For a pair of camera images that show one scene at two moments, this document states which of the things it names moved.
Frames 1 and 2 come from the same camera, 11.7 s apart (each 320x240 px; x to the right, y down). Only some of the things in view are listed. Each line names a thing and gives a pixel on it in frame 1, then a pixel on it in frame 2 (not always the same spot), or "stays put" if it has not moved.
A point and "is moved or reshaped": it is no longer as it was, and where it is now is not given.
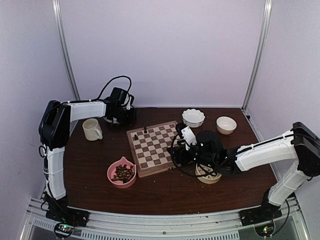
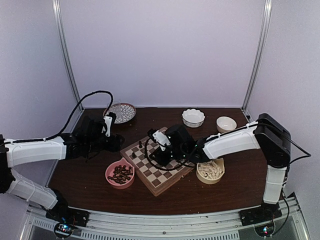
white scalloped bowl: x=193 y=118 stays put
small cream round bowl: x=225 y=125 stays put
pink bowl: x=122 y=173 stays put
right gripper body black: x=205 y=160 to x=179 y=153
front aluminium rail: x=291 y=225 stays put
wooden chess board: x=149 y=145 is moved or reshaped
